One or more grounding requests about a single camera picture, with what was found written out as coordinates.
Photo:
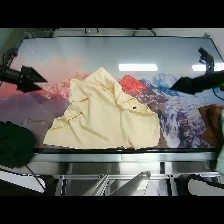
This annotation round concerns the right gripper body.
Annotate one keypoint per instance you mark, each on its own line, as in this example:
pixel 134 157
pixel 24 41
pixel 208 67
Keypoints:
pixel 192 85

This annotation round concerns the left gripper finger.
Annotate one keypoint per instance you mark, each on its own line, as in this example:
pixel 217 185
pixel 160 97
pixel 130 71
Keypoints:
pixel 33 88
pixel 37 77

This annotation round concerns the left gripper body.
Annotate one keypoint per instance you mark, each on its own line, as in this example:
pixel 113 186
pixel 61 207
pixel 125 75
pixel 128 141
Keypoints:
pixel 24 78

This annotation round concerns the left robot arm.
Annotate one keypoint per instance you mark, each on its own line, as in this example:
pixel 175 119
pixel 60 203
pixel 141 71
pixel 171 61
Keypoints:
pixel 9 75

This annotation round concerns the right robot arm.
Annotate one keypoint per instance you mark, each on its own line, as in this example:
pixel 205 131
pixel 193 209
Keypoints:
pixel 213 78

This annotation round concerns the brown garment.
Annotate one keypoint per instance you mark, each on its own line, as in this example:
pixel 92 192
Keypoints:
pixel 210 123

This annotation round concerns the dark green garment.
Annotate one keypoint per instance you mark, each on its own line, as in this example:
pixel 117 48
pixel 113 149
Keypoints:
pixel 15 144

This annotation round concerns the pale green garment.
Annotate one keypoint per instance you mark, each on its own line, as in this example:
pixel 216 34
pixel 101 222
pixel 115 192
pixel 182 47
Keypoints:
pixel 221 150

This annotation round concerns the cream shirt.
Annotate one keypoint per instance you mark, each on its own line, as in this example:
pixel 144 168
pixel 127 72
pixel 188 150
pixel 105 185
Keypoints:
pixel 106 116

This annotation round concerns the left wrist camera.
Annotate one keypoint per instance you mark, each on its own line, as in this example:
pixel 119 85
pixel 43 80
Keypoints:
pixel 9 56

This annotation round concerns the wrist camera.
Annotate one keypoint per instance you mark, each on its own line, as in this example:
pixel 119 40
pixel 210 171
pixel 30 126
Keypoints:
pixel 206 59
pixel 9 56

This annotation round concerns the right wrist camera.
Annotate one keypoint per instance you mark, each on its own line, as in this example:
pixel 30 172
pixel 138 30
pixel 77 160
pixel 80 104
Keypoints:
pixel 206 59

